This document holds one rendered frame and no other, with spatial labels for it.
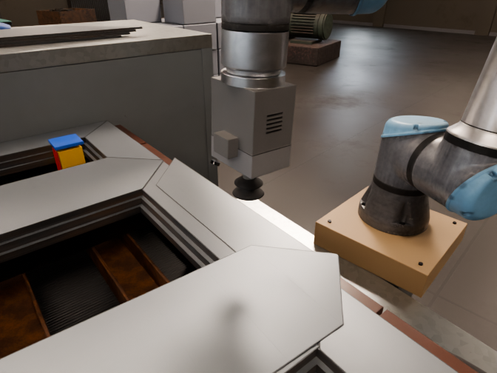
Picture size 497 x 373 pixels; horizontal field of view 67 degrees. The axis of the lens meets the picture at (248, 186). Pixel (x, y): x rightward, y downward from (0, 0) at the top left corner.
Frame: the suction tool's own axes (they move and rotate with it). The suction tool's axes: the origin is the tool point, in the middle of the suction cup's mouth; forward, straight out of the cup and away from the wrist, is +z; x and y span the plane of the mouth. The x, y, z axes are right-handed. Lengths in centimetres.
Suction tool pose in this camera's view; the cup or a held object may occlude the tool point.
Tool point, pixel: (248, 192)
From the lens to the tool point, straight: 51.1
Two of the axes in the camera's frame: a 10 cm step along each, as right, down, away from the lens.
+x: 7.8, -2.7, 5.7
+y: 6.3, 3.9, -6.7
